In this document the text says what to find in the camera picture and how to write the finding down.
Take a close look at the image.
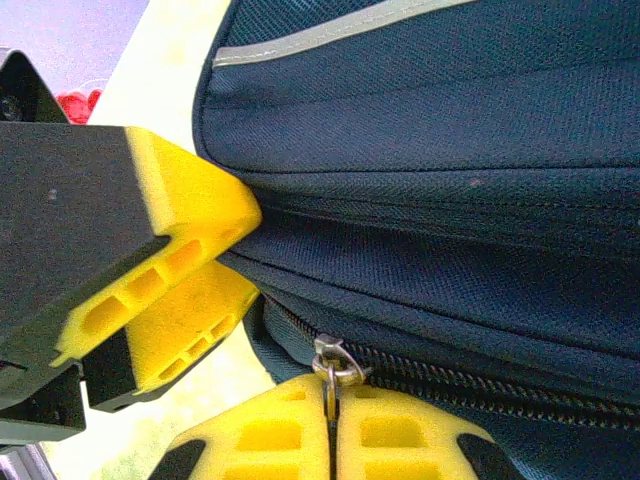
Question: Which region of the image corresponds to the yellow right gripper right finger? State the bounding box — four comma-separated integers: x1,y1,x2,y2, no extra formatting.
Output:
335,384,526,480

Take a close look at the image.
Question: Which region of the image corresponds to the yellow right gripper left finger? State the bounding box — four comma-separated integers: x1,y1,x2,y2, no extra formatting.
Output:
147,373,331,480

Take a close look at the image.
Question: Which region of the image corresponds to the navy blue backpack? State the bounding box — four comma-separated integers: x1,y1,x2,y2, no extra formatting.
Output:
192,0,640,480

